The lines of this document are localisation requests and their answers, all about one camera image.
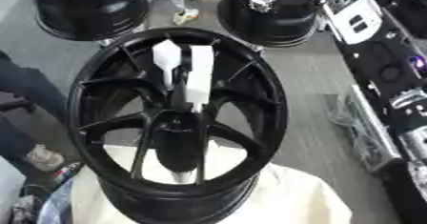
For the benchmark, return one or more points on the grey plastic-wrapped panel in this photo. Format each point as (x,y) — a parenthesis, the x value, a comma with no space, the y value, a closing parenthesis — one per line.
(367,132)

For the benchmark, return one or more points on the white pin with pointed head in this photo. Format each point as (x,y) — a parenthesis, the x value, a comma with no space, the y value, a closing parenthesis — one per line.
(166,56)

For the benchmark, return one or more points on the clear plastic bag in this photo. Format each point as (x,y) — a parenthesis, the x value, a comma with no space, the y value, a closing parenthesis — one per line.
(53,202)

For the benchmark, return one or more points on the black wheel rim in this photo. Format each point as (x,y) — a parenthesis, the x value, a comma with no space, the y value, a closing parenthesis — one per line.
(272,27)
(89,8)

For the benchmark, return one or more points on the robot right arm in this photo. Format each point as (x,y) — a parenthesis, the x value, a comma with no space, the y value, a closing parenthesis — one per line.
(383,62)

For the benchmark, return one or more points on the black spoked wheel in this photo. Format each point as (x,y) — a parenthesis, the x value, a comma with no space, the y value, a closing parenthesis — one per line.
(267,116)

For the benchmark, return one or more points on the white pin with long head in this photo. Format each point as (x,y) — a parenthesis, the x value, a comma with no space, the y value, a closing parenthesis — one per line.
(200,72)

